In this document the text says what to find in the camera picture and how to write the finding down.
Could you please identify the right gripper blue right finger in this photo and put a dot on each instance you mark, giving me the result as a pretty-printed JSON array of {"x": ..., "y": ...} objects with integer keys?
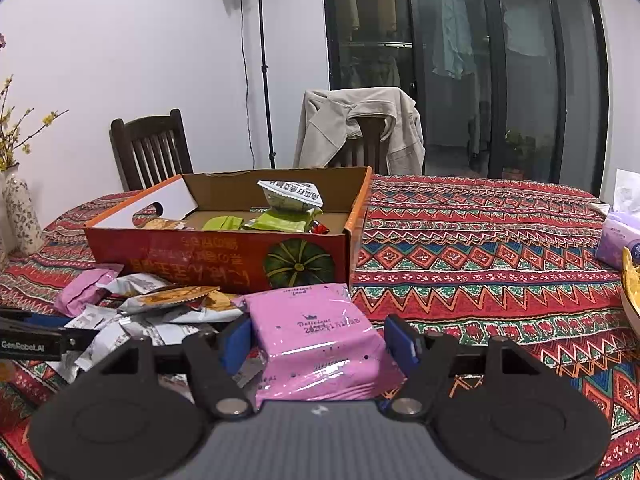
[{"x": 404, "y": 343}]

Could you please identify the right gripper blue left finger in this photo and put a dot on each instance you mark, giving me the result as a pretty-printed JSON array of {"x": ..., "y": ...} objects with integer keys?
[{"x": 235, "y": 342}]

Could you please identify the pink snack pack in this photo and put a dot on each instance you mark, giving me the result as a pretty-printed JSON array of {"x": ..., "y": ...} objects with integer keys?
[{"x": 318, "y": 346}]

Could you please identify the lime green snack packet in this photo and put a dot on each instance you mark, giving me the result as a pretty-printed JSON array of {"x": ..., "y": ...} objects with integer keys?
[{"x": 223, "y": 223}]

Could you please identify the white barcode snack packet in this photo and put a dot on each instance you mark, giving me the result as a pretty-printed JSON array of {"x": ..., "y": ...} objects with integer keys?
[{"x": 290, "y": 195}]

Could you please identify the silver orange snack packet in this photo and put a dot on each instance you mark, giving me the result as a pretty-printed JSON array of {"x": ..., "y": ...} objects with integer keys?
[{"x": 163, "y": 299}]

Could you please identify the floral ceramic vase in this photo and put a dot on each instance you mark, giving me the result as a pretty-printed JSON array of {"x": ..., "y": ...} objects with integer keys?
[{"x": 27, "y": 235}]

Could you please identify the orange pumpkin cardboard box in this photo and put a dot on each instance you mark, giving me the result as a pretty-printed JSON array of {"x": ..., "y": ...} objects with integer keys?
[{"x": 161, "y": 231}]

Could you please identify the red patterned tablecloth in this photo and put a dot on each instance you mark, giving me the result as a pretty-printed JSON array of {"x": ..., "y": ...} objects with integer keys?
[{"x": 479, "y": 258}]

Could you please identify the green white packet in box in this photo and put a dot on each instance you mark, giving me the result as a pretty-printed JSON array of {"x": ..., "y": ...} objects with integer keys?
[{"x": 282, "y": 220}]

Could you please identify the wooden chair with jacket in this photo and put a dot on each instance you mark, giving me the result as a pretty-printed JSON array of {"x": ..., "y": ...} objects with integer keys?
[{"x": 368, "y": 149}]

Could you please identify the yellow flower branches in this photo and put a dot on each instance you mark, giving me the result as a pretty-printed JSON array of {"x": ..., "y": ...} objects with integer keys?
[{"x": 12, "y": 139}]

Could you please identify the dark wooden chair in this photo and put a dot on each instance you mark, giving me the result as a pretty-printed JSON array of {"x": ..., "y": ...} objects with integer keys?
[{"x": 150, "y": 150}]

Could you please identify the gold foil wrapper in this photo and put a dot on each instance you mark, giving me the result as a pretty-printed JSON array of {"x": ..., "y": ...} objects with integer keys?
[{"x": 630, "y": 294}]

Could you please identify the beige jacket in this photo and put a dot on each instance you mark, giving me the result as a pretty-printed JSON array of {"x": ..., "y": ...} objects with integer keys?
[{"x": 329, "y": 118}]

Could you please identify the purple tissue pack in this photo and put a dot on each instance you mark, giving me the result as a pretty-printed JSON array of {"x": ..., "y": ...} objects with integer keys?
[{"x": 621, "y": 226}]

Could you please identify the black framed glass door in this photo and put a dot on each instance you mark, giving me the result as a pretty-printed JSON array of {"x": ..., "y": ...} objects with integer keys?
[{"x": 509, "y": 89}]

